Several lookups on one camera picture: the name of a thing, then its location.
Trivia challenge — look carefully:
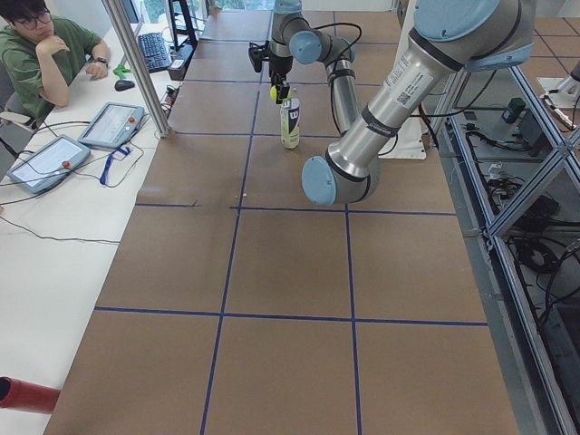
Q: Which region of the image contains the black braided cable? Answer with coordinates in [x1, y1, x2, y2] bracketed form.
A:
[312, 22, 363, 60]

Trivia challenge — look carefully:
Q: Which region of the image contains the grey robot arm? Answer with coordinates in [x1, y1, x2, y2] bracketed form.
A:
[268, 1, 362, 136]

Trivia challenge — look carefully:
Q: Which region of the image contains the aluminium frame column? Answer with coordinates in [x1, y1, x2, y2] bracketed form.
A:
[102, 0, 170, 138]

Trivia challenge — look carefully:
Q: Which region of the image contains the teach pendant tablet near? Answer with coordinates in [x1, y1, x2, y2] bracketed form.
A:
[7, 135, 91, 194]

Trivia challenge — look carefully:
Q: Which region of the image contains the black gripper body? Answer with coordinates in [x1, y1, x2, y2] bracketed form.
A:
[269, 54, 291, 86]

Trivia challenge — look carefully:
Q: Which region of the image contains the teach pendant tablet far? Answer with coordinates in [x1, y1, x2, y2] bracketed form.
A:
[78, 101, 145, 150]

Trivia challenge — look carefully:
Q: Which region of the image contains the green object on desk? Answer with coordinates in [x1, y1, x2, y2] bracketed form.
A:
[113, 64, 131, 80]

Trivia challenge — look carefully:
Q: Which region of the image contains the blue lanyard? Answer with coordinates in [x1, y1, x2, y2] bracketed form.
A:
[98, 145, 132, 186]

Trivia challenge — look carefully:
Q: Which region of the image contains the person in green shirt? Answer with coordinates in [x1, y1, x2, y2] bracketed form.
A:
[1, 1, 111, 122]

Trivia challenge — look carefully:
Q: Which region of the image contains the clear tennis ball can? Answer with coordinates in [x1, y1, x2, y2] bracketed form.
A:
[280, 88, 300, 150]

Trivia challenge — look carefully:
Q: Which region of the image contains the second grey robot arm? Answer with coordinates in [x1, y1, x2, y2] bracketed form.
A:
[302, 0, 537, 206]

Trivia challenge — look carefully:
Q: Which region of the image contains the red cylinder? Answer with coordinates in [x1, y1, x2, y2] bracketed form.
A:
[1, 376, 61, 415]

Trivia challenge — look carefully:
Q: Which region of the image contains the black keyboard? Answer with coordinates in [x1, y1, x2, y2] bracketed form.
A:
[137, 33, 171, 73]

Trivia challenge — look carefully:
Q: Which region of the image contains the black computer mouse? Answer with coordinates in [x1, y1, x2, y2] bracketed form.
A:
[114, 79, 135, 92]

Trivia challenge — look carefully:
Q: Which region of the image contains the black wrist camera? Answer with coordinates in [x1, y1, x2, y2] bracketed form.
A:
[248, 41, 270, 73]

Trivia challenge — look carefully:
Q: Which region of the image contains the teach pendant tablet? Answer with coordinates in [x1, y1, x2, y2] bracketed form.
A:
[7, 135, 91, 194]
[78, 101, 145, 150]

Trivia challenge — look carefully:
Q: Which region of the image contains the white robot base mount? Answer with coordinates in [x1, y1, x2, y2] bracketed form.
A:
[384, 0, 428, 160]

